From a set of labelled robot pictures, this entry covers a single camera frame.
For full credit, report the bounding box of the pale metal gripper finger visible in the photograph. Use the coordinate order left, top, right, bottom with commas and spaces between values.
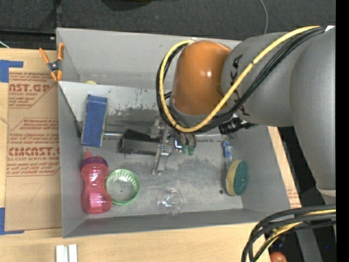
159, 151, 173, 172
151, 145, 163, 175

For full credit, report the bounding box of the green clear plastic cup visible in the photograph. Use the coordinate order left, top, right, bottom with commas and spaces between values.
105, 168, 141, 206

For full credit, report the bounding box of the grey metal bin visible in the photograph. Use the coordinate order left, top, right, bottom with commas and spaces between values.
56, 27, 293, 239

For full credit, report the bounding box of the clear tube with blue cap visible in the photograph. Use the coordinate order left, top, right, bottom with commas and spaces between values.
221, 140, 234, 172

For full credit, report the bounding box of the red bottle with purple lid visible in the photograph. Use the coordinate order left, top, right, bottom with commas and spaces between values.
79, 150, 113, 215

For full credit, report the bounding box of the blue sponge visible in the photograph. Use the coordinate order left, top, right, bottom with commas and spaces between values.
80, 94, 109, 148

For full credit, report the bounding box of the yellow and green round sponge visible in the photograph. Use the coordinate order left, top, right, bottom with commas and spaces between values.
225, 159, 250, 197

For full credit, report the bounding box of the brown cardboard board red print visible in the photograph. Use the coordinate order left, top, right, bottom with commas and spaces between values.
0, 47, 303, 236

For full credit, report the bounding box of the black cylinder on white bracket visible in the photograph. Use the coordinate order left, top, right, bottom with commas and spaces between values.
218, 114, 259, 136

